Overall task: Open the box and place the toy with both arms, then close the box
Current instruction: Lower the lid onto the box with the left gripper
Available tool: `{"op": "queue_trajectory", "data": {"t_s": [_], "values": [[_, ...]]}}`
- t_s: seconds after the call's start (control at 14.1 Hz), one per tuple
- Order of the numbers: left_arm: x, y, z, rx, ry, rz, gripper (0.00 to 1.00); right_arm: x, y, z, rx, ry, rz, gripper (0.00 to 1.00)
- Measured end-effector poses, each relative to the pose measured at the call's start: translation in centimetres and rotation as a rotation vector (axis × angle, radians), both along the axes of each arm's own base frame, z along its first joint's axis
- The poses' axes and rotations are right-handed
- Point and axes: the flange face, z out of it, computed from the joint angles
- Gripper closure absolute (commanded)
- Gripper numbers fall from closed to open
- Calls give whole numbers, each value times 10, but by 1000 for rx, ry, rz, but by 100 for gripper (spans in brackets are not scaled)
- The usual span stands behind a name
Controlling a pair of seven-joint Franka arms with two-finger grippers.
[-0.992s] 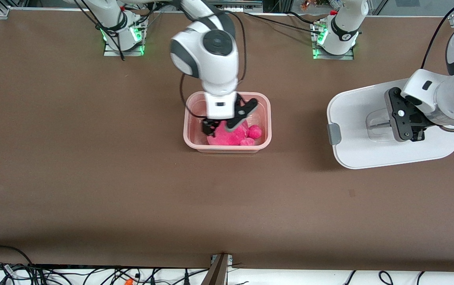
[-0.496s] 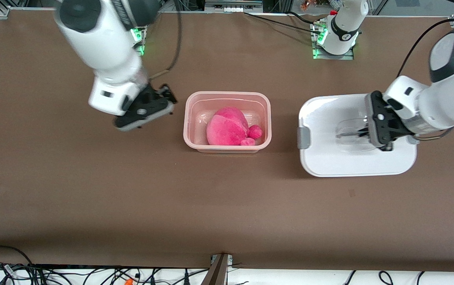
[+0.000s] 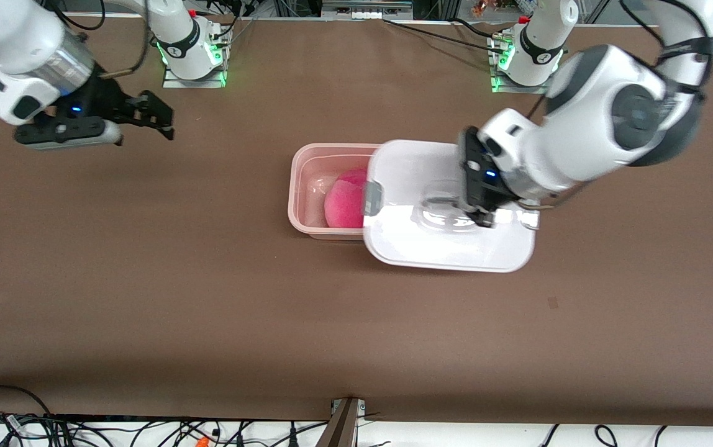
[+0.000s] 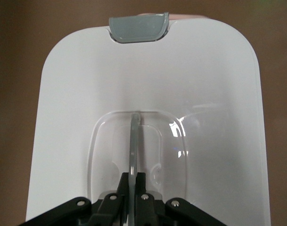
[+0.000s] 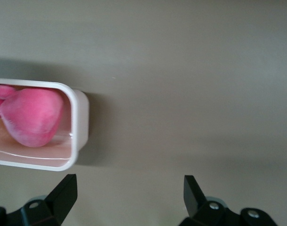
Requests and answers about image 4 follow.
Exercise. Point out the white box lid grey latches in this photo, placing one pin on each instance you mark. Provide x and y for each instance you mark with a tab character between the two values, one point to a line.
86	94

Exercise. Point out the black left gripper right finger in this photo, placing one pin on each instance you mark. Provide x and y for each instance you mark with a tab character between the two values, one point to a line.
157	209

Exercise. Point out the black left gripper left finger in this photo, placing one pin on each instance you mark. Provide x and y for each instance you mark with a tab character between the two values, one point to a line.
105	209

